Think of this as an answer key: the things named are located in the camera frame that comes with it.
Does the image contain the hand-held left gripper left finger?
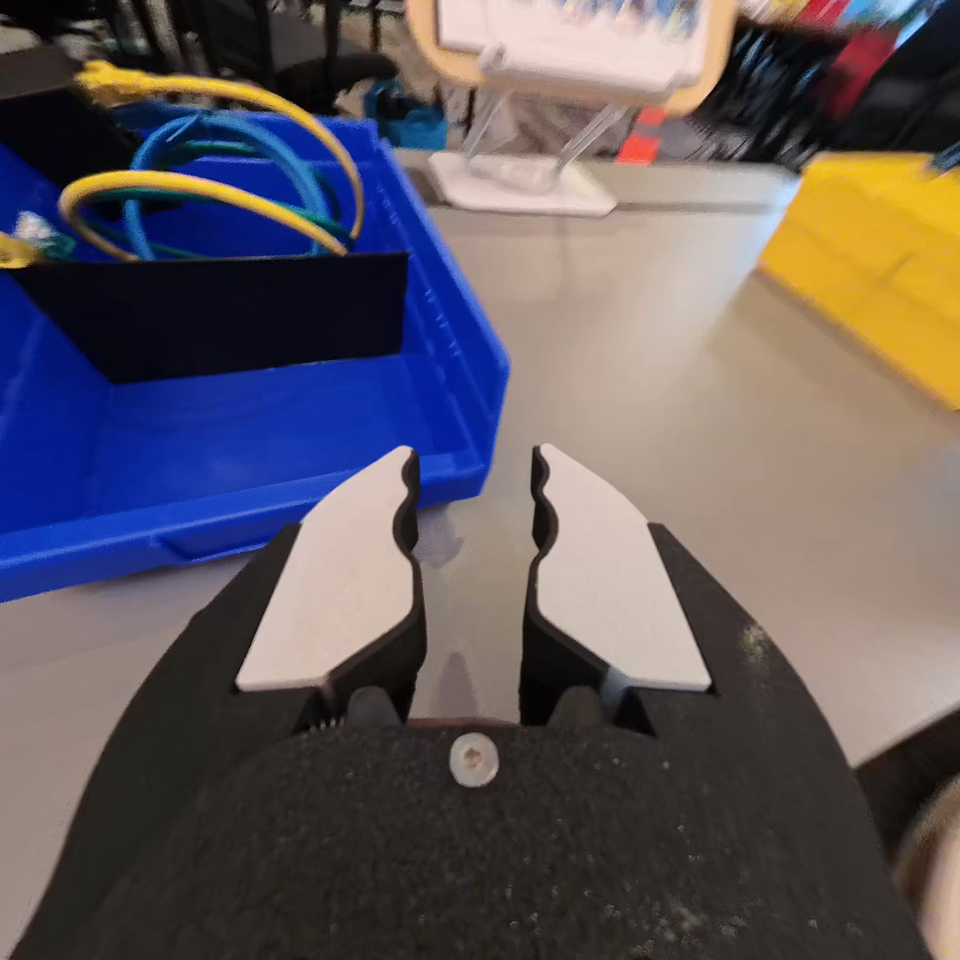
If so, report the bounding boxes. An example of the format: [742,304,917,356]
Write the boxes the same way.
[234,445,429,725]

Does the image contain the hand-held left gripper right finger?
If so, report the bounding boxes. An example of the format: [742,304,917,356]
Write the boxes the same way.
[519,442,714,724]

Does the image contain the blue plastic bin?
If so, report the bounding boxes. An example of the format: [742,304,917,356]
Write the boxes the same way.
[0,111,513,603]

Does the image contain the yellow ethernet cable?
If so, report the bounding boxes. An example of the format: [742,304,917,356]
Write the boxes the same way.
[0,61,367,270]

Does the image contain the green ethernet cable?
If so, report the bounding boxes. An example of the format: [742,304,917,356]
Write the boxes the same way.
[15,142,354,260]

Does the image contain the blue ethernet cable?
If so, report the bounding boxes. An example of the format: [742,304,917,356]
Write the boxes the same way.
[123,112,335,262]

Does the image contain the black bin divider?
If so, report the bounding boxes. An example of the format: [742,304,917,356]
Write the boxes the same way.
[11,252,410,385]

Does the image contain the white stand base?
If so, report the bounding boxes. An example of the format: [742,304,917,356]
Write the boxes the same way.
[429,90,620,219]

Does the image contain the yellow plastic bin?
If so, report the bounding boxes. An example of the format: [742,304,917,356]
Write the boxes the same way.
[757,150,960,412]

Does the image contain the person's upper body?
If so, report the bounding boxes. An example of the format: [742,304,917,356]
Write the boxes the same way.
[896,776,960,960]

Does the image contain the orange traffic cone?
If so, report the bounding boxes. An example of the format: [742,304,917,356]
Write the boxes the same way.
[615,105,670,165]

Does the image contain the instruction sheet on stand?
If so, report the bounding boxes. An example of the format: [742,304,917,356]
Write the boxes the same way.
[405,0,740,117]

